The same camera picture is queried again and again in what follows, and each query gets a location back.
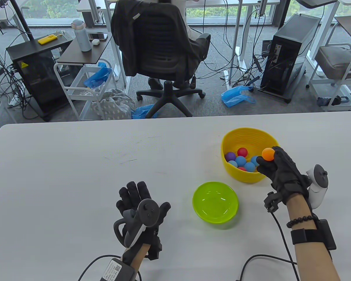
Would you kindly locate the black rolling cabinet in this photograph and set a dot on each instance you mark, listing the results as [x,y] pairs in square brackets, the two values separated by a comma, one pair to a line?
[41,85]

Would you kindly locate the black wrist sensor box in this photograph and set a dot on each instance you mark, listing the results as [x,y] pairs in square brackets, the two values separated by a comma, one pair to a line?
[117,270]
[327,234]

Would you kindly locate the orange ping pong ball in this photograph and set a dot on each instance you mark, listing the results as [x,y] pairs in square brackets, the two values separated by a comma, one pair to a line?
[268,154]

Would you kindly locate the person's left forearm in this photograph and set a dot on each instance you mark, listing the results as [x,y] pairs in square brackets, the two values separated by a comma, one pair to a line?
[140,254]

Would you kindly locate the black computer tower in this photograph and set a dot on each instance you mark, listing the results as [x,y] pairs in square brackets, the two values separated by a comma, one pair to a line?
[289,58]

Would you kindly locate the white power strip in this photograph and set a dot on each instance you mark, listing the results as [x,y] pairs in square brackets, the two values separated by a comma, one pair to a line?
[14,101]

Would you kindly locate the grey water bottle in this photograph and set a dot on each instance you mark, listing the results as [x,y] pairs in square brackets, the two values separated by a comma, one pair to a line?
[82,38]

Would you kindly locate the grey hand controller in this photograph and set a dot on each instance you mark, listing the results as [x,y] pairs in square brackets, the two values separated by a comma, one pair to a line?
[148,210]
[317,196]

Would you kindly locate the yellow phone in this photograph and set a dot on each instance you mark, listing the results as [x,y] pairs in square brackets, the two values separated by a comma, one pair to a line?
[48,39]

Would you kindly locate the person's right hand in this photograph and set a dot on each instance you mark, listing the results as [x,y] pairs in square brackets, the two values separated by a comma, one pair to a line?
[283,175]

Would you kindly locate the person's right forearm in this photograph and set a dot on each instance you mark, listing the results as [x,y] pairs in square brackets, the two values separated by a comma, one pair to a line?
[313,263]

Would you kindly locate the yellow plastic bowl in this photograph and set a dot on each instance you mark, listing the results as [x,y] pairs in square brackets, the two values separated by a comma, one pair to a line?
[251,137]

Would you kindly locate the blue plastic bag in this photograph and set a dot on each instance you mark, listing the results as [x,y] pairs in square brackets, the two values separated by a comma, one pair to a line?
[98,76]
[234,98]
[140,112]

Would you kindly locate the black stand pole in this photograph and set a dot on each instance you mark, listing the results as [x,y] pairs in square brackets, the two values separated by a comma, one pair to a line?
[22,22]

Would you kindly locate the person's left hand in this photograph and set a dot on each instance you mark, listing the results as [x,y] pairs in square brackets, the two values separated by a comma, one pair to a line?
[134,191]

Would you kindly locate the grey patterned fabric bag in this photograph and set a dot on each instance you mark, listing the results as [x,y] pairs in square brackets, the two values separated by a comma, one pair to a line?
[112,106]

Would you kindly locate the dark jacket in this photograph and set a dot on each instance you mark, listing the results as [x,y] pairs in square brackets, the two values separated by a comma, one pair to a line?
[124,44]

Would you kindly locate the white chair with grey cushion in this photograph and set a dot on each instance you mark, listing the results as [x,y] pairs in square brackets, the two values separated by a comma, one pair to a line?
[336,61]

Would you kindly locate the green plastic bowl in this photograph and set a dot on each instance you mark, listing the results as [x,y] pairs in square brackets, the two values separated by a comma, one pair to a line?
[215,202]

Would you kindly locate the purple ping pong ball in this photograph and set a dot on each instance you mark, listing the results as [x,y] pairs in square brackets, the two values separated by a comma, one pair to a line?
[229,156]

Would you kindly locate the black mesh office chair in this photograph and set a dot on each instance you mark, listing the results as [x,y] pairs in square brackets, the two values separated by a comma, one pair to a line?
[169,96]

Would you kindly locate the light blue ping pong ball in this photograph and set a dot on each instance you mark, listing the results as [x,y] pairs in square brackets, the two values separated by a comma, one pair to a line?
[232,164]

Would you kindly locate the black smartphone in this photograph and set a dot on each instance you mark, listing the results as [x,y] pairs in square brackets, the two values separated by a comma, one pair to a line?
[98,36]

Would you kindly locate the white earbud case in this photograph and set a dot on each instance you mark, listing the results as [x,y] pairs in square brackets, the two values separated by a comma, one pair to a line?
[95,42]

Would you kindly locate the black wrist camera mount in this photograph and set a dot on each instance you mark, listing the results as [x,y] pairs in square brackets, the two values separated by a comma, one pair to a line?
[154,248]
[270,202]

